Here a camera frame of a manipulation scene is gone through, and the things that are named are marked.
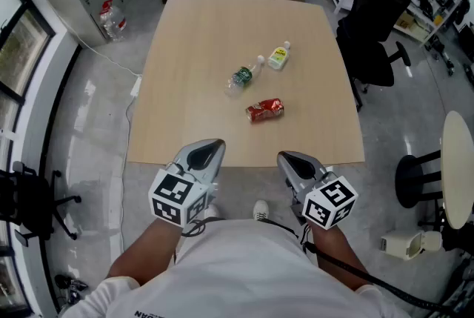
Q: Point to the person's white shirt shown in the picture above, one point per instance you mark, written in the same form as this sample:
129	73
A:
240	272

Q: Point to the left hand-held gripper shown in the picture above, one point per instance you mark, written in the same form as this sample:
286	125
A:
174	194

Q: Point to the round wooden table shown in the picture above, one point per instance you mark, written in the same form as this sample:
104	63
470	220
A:
459	168

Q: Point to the small yellow bin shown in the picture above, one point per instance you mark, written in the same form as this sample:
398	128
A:
438	19

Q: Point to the black-framed window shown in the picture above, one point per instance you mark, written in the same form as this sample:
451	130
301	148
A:
22	49

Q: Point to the person's left white shoe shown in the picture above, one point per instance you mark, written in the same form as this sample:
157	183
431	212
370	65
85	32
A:
212	212

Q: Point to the yellow label plastic bottle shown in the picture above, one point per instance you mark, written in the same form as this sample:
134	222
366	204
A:
277	57

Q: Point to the green label plastic bottle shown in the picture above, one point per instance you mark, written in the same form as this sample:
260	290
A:
242	76

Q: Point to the black office chair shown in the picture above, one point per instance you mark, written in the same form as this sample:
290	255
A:
22	198
377	1

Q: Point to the person's white shoe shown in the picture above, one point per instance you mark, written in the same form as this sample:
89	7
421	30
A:
212	212
261	209

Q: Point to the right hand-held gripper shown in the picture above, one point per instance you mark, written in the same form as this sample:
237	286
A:
333	198

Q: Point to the black wheeled floor device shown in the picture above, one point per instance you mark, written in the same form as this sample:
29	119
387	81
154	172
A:
440	49

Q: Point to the brown cardboard box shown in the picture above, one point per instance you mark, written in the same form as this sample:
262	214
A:
405	23

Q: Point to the person's right white shoe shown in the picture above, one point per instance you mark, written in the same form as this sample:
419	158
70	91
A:
261	209

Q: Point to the person's left forearm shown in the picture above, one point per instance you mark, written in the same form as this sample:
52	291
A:
144	253

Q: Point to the person's right forearm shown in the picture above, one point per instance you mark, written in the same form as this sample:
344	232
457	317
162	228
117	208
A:
333	240

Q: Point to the white power strip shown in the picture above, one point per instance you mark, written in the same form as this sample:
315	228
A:
136	86

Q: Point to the small beige trash bin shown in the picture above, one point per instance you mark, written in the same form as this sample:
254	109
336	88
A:
398	242

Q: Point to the red soda can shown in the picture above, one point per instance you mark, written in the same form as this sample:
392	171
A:
264	110

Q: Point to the large red-capped water jug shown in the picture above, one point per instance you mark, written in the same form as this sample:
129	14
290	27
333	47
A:
113	22

